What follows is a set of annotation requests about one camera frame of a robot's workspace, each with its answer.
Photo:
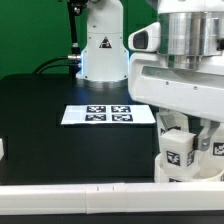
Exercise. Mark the white left fence piece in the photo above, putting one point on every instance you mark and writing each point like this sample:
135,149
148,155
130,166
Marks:
1,149

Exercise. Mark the white front fence bar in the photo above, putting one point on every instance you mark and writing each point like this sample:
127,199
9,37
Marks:
111,198

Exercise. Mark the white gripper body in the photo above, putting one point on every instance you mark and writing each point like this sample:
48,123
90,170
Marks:
195,86

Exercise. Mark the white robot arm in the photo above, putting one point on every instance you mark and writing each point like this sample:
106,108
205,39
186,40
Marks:
105,60

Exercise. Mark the white round stool seat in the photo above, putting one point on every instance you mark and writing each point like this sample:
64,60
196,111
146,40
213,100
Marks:
165,174

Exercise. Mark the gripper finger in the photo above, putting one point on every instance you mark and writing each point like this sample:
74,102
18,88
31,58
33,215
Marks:
208,129

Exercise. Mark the white marker sheet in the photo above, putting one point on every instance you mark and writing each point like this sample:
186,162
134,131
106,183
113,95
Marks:
107,114

